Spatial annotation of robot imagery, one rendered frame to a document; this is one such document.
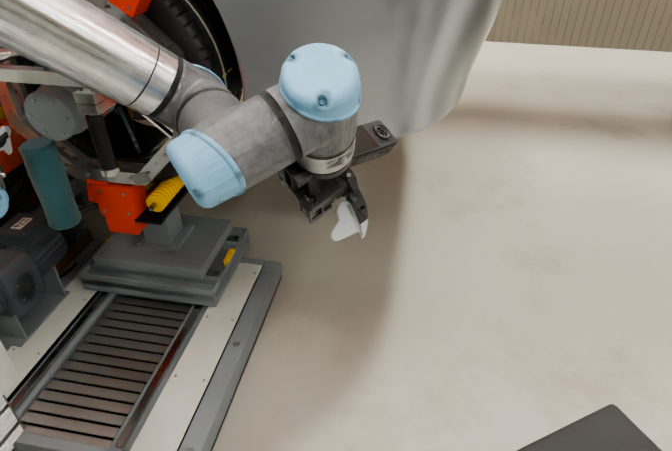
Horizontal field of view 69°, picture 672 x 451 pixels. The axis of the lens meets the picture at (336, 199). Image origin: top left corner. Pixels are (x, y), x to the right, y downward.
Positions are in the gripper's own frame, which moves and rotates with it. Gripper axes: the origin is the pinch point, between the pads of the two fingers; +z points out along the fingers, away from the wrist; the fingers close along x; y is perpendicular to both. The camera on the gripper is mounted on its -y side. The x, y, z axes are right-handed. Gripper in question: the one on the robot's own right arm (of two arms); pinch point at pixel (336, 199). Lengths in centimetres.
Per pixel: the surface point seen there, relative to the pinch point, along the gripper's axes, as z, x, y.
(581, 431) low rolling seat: 43, 61, -20
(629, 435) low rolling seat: 42, 68, -27
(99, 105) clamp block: 19, -54, 23
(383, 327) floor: 105, 17, -9
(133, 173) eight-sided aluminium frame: 56, -59, 28
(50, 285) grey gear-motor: 100, -66, 75
